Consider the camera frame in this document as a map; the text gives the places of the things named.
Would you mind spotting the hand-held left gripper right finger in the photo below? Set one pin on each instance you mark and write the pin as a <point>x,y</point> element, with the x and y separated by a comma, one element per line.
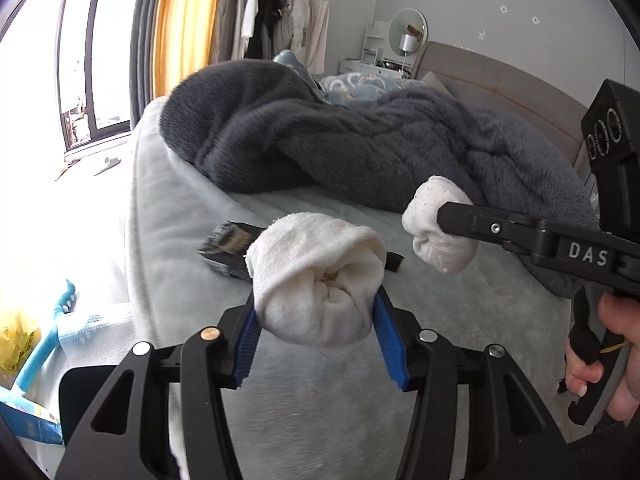
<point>390,342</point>

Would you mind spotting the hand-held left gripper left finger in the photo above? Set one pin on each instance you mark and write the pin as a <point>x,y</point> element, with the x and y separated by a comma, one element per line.
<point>245,342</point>

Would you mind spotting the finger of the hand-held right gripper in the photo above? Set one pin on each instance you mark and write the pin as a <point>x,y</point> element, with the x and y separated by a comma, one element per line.
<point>480,222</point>

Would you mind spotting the small white sock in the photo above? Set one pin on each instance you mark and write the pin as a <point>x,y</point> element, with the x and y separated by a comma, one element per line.
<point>430,230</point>

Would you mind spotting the large white sock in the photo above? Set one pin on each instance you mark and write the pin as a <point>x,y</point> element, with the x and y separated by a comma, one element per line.
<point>315,280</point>

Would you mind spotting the dark green trash bin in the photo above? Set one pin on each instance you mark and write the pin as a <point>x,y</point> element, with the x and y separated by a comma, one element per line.
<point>82,400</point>

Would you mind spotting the person's right hand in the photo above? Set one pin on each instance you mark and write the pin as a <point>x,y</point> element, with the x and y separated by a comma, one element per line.
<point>627,325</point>

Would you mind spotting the small black item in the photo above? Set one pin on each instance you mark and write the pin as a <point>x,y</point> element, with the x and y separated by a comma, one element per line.
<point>393,262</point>

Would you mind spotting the black packet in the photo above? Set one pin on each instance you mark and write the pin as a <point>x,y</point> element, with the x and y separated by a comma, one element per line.
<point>225,245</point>

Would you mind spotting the beige upholstered headboard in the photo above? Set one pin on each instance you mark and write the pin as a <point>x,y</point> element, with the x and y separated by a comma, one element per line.
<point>500,90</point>

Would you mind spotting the bed with grey bedspread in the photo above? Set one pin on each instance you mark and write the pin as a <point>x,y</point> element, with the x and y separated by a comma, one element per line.
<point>175,220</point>

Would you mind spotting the beige pillow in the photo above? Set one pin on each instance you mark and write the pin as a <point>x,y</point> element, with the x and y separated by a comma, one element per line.
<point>434,81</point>

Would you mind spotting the dark grey fleece blanket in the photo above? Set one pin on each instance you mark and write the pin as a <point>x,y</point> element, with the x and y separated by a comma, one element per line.
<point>325,135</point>

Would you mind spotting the blue patterned duvet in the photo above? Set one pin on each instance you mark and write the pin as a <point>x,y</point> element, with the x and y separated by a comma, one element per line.
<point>350,87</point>

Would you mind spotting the white table lamp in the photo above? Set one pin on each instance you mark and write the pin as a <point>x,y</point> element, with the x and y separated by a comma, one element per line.
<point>406,42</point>

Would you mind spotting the white dresser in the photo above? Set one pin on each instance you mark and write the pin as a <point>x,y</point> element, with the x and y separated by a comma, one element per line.
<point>360,67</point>

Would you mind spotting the white shelf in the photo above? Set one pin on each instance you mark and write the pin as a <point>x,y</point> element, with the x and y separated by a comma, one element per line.
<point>372,40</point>

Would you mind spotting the round mirror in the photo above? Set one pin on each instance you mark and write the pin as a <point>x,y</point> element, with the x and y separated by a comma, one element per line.
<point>405,20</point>

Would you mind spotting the grey slipper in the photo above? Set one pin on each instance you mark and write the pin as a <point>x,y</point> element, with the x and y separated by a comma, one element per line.
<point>107,165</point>

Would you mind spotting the yellow plastic bag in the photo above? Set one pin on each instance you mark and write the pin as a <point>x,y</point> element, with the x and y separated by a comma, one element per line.
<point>17,340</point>

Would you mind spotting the blue paper box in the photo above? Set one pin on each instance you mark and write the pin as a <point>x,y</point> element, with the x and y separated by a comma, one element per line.
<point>30,425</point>

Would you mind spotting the pink hanging garment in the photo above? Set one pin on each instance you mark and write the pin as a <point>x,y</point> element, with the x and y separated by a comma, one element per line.
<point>318,35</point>

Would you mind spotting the small brush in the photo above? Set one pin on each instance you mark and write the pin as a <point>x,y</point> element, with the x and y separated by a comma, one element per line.
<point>67,167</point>

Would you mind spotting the black hanging garment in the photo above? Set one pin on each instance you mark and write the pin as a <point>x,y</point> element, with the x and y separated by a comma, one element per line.
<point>262,15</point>

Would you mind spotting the white hanging shirt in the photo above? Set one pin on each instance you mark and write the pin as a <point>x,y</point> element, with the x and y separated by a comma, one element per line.
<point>248,17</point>

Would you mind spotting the grey curtain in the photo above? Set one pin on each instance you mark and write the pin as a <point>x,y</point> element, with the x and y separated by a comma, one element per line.
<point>225,10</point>
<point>147,45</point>

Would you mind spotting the grey hanging garment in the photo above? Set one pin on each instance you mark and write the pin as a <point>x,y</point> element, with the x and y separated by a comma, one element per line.
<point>235,25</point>

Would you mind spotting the black framed sliding window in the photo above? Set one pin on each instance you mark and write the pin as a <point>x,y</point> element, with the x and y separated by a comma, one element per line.
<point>90,60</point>

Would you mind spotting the yellow curtain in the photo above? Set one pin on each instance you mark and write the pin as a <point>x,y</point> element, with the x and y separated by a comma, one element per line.
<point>187,25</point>

